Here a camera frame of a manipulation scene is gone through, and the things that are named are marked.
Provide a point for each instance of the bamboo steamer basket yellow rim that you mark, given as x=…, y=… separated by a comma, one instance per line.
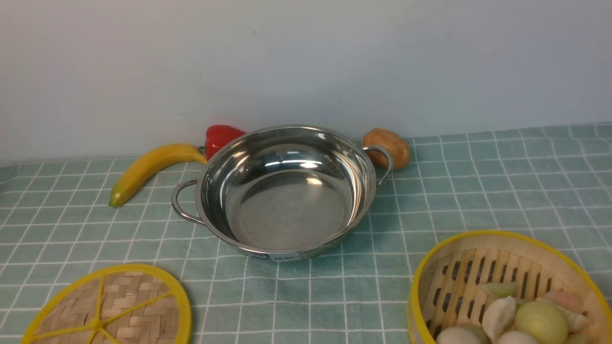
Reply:
x=445, y=291

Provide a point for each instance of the woven bamboo steamer lid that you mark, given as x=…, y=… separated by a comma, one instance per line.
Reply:
x=120, y=304

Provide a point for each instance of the red bell pepper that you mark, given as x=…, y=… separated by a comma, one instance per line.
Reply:
x=217, y=137

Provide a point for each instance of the brown potato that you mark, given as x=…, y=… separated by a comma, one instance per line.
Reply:
x=396, y=146

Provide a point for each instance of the yellow banana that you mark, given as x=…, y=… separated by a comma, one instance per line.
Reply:
x=148, y=165

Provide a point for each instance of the white bun at left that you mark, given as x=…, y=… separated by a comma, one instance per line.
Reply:
x=461, y=335

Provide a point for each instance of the green dumpling at back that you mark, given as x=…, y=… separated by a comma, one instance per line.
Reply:
x=499, y=289

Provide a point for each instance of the white folded dumpling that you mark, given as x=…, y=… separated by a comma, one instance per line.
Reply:
x=498, y=317

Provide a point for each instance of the green checkered tablecloth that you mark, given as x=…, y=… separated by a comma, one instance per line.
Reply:
x=551, y=183

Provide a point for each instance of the white round bun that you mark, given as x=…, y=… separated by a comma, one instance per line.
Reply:
x=516, y=337

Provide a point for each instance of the pale green round bun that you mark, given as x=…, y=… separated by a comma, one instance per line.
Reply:
x=542, y=321

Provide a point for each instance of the pink dumpling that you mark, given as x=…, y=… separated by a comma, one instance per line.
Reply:
x=565, y=299

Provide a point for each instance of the stainless steel two-handled pot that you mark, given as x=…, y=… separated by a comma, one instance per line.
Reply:
x=285, y=193

